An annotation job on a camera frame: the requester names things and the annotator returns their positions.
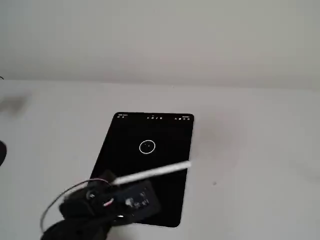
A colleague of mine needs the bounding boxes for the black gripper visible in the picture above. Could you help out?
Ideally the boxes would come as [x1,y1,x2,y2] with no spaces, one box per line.
[59,169,118,218]

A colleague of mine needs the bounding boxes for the white stylus pen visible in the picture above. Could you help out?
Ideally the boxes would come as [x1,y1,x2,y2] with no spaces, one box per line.
[111,161,192,187]

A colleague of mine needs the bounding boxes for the black screen tablet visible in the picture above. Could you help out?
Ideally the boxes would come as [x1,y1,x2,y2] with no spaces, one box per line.
[88,111,195,229]

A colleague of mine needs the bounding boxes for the black round object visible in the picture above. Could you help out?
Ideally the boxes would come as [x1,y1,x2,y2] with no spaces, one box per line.
[0,140,8,167]

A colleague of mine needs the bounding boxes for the black camera circuit board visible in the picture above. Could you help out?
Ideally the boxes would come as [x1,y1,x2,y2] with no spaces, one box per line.
[114,181,162,218]

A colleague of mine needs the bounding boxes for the thin dark cable loop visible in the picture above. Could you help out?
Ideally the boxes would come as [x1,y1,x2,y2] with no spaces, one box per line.
[39,177,113,232]

